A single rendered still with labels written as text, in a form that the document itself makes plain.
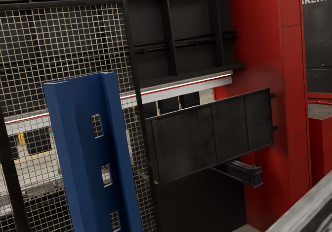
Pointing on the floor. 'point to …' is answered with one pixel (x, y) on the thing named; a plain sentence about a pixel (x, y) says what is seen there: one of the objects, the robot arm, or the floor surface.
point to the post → (12, 179)
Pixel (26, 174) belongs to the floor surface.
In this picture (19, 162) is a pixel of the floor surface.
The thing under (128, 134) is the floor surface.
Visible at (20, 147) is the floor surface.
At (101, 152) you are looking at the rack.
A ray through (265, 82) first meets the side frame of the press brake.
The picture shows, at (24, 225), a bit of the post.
